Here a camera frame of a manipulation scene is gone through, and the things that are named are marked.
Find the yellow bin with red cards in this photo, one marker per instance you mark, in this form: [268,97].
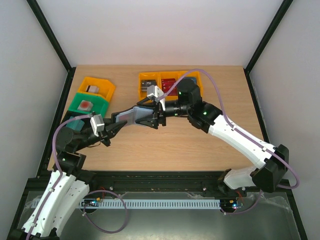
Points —
[173,95]

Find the blue card stack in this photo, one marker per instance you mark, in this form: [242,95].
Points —
[194,79]

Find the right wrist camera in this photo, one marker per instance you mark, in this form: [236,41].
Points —
[156,94]

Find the red round card stack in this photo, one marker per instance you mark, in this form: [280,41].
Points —
[85,106]

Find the silver card stack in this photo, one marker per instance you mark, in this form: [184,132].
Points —
[92,89]

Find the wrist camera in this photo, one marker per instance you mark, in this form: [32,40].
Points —
[97,124]
[156,94]

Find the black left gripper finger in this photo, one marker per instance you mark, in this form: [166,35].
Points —
[113,129]
[108,121]

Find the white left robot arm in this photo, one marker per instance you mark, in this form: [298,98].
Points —
[69,183]

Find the black card stack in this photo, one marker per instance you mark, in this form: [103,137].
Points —
[145,83]

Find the teal card stack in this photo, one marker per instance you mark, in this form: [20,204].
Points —
[76,125]

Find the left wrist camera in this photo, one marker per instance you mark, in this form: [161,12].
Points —
[97,124]

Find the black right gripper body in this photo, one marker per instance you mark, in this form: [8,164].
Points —
[161,115]

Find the yellow bin with black cards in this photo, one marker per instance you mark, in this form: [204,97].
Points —
[146,75]

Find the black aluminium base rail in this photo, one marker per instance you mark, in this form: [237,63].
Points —
[205,183]

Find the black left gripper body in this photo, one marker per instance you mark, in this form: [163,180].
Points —
[103,137]

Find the white slotted cable duct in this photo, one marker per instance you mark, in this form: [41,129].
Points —
[154,204]

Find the green bin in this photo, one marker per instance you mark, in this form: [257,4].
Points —
[100,106]

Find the black left rear frame post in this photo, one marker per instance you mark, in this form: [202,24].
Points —
[42,20]

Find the black frame post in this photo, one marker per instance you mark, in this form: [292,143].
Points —
[276,20]
[42,20]

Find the yellow bin left side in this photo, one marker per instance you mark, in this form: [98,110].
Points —
[106,88]

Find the black card holder wallet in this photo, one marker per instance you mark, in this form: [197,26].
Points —
[126,115]

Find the yellow bin with blue cards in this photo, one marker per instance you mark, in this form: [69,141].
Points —
[199,80]

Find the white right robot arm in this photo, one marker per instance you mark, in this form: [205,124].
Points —
[269,161]

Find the black right rear frame post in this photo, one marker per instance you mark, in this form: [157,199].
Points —
[276,20]

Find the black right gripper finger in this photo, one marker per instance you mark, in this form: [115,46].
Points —
[148,122]
[146,102]

